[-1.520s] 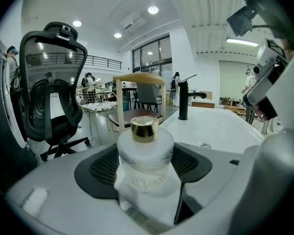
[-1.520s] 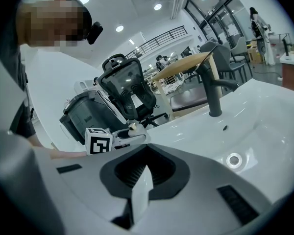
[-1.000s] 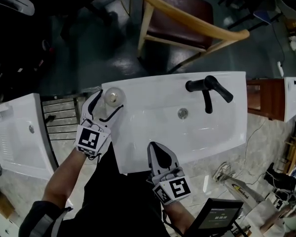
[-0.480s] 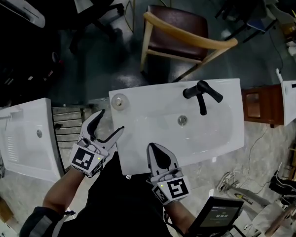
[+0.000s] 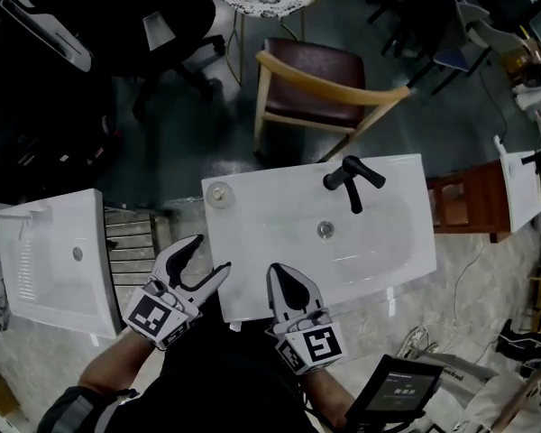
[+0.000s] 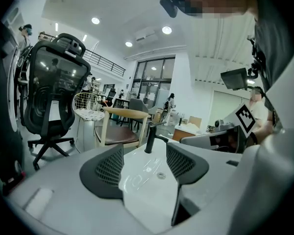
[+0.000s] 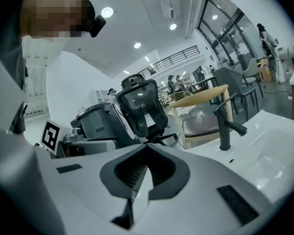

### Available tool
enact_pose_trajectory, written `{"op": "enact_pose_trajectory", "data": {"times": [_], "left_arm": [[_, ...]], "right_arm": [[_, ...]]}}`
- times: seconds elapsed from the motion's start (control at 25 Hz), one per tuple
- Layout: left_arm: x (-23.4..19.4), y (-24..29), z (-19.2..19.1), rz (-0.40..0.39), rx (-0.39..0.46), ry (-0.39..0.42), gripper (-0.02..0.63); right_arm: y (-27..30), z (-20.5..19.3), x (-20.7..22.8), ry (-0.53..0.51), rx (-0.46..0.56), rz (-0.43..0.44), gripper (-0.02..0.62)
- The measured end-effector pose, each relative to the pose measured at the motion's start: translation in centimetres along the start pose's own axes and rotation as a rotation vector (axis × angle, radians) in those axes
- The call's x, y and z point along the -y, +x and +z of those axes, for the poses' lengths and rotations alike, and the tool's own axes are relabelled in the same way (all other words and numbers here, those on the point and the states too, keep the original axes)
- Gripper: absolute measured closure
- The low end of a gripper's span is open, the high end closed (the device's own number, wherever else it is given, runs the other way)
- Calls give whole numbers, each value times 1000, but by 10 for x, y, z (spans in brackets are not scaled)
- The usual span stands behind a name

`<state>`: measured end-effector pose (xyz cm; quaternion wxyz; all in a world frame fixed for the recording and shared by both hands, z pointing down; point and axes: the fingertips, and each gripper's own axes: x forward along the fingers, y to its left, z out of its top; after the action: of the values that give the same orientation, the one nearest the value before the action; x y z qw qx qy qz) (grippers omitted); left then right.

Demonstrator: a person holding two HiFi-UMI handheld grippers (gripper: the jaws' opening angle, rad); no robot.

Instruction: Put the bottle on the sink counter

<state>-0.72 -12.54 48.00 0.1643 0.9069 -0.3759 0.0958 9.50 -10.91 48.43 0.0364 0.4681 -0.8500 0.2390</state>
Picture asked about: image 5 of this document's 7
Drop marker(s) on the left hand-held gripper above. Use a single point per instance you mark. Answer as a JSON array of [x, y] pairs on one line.
[[149, 318]]

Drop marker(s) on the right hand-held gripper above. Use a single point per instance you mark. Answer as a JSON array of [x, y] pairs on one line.
[[318, 345]]

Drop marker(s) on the person's left forearm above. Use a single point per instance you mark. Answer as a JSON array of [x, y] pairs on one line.
[[112, 363]]

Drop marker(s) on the person's right forearm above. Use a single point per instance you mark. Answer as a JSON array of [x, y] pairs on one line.
[[329, 390]]

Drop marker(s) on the white ceramic sink basin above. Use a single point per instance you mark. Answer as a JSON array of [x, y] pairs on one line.
[[261, 260]]

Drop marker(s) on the dark grey metal disc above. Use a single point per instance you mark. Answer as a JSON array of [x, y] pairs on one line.
[[77, 253]]

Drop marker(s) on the white laundry sink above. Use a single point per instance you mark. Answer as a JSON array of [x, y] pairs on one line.
[[54, 287]]

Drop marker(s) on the small white sink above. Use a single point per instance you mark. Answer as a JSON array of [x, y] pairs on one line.
[[520, 187]]

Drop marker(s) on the grey slatted metal rack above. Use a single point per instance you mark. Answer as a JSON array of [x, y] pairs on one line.
[[131, 246]]

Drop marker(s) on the person's torso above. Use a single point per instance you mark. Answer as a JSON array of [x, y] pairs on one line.
[[216, 377]]

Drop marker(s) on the black tablet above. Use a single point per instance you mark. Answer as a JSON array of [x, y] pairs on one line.
[[397, 390]]

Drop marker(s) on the brown wooden stool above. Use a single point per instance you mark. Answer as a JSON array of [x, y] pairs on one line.
[[469, 196]]

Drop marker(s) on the wooden chair brown seat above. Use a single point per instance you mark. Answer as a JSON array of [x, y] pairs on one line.
[[315, 79]]

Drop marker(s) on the white crumpled sheet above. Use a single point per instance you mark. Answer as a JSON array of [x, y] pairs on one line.
[[500, 404]]

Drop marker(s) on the large black equipment cabinet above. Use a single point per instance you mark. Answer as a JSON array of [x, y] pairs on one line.
[[27, 106]]

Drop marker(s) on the black equipment base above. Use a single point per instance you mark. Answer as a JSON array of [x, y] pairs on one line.
[[523, 345]]

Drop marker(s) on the black mesh office chair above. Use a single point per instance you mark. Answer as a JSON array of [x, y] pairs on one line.
[[117, 16]]

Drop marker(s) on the small black faucet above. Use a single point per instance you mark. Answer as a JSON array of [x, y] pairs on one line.
[[534, 157]]

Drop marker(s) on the dark grey dining chair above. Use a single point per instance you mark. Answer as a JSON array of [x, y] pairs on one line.
[[437, 25]]

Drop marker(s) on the open cardboard box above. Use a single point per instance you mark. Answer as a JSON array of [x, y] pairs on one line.
[[518, 59]]

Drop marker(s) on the light grey dining chair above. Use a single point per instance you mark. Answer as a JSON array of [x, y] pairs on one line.
[[489, 30]]

